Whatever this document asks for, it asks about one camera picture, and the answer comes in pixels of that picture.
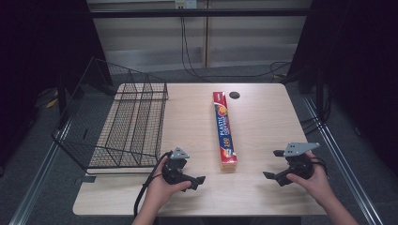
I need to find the person's left hand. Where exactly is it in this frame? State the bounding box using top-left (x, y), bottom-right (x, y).
top-left (145, 157), bottom-right (192, 214)

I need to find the yellow object on floor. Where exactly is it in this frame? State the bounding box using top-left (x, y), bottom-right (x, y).
top-left (45, 97), bottom-right (60, 110)

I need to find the metal floor rail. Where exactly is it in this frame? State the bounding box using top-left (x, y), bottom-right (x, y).
top-left (8, 120), bottom-right (73, 225)
top-left (302, 96), bottom-right (385, 225)

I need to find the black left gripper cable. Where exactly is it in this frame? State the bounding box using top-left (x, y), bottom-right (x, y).
top-left (133, 151), bottom-right (174, 218)

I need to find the black stand post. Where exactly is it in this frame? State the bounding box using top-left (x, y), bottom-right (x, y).
top-left (314, 69), bottom-right (326, 124)

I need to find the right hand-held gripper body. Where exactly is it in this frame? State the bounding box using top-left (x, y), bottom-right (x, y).
top-left (283, 142), bottom-right (321, 181)

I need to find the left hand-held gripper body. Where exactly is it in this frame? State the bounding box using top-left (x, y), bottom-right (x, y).
top-left (161, 146), bottom-right (191, 186)

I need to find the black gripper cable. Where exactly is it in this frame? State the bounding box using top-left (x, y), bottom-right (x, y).
top-left (133, 151), bottom-right (174, 218)
top-left (309, 157), bottom-right (330, 180)

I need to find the person's right hand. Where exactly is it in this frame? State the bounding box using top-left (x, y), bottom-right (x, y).
top-left (285, 151), bottom-right (333, 208)

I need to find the black floor cable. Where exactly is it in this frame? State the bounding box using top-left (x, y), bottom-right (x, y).
top-left (179, 7), bottom-right (294, 83)

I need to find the long red plastic wrap box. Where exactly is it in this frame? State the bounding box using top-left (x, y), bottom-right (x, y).
top-left (212, 90), bottom-right (239, 173)

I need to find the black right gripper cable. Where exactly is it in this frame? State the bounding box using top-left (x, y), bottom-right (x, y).
top-left (309, 157), bottom-right (330, 180)

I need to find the black horizontal bar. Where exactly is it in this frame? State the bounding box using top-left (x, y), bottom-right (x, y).
top-left (89, 8), bottom-right (312, 19)

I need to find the dark curtain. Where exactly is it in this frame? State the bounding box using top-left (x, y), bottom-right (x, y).
top-left (285, 0), bottom-right (398, 177)
top-left (0, 0), bottom-right (106, 172)

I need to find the black wire basket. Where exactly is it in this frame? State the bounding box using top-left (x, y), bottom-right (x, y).
top-left (51, 55), bottom-right (170, 175)

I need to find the white wall socket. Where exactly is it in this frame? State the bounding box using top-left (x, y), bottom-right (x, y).
top-left (175, 0), bottom-right (198, 9)

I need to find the black cable bundle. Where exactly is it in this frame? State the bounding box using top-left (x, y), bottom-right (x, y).
top-left (300, 88), bottom-right (331, 136)

